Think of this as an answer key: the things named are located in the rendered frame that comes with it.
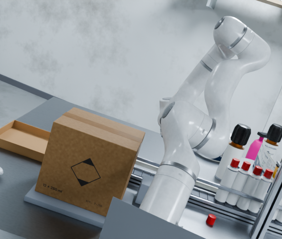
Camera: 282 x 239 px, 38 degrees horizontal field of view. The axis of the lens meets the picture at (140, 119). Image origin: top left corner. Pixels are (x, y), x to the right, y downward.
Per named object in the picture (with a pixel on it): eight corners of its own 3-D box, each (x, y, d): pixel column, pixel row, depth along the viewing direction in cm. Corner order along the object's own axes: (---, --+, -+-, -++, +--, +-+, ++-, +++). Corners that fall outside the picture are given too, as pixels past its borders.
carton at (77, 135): (125, 192, 165) (146, 132, 158) (113, 220, 142) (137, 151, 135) (56, 167, 166) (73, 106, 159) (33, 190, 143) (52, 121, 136)
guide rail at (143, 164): (296, 219, 183) (298, 216, 183) (297, 220, 182) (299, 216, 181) (73, 142, 186) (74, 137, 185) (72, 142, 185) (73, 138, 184)
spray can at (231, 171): (225, 200, 182) (242, 159, 176) (224, 205, 177) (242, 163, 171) (213, 195, 183) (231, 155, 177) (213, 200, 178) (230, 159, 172)
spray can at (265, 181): (252, 207, 184) (270, 168, 178) (259, 214, 179) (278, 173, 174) (243, 206, 181) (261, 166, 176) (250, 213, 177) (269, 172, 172)
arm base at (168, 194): (185, 254, 118) (206, 200, 127) (180, 230, 103) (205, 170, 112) (127, 231, 125) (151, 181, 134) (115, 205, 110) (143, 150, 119)
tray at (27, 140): (70, 147, 196) (72, 139, 195) (53, 166, 171) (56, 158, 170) (12, 126, 197) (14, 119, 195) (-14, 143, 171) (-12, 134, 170)
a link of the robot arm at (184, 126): (202, 183, 119) (228, 121, 131) (152, 148, 115) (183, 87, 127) (181, 189, 129) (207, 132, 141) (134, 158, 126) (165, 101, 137)
